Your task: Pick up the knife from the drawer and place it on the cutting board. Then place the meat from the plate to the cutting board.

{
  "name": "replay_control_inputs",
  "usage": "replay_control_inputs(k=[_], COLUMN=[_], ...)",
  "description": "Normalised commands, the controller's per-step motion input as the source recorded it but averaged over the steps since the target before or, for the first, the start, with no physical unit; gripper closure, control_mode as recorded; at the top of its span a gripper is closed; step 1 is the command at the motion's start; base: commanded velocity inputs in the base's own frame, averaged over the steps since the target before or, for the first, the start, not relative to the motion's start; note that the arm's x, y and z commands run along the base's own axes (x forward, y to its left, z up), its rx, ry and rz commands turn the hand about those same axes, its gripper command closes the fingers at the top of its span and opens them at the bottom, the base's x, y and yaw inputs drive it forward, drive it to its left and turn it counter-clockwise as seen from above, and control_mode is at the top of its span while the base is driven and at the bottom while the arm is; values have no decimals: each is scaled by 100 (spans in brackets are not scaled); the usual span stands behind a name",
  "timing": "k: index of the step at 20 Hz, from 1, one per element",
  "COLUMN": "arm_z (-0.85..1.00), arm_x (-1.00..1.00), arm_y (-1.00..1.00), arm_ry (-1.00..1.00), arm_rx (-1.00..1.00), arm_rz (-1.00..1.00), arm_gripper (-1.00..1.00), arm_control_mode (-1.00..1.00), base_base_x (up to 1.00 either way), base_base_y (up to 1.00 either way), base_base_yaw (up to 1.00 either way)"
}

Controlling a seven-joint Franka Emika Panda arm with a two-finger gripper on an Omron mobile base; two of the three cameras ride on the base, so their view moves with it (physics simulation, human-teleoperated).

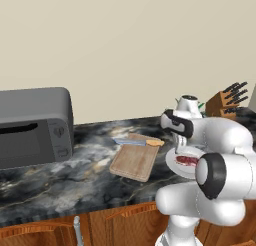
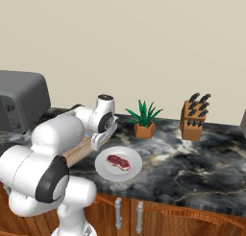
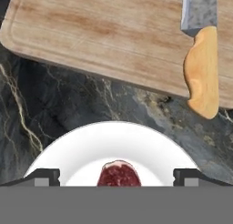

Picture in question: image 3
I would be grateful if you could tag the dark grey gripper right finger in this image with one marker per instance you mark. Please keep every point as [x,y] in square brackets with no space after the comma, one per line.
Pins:
[188,176]

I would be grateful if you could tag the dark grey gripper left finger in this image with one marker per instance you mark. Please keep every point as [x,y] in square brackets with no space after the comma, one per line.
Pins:
[45,177]

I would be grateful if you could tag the red raw meat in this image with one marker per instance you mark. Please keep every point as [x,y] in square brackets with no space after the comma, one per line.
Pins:
[119,175]

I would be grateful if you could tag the white plate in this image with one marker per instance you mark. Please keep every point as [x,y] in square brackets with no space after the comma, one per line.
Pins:
[115,145]

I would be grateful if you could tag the wooden cutting board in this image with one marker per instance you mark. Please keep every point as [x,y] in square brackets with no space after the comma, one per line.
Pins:
[100,39]

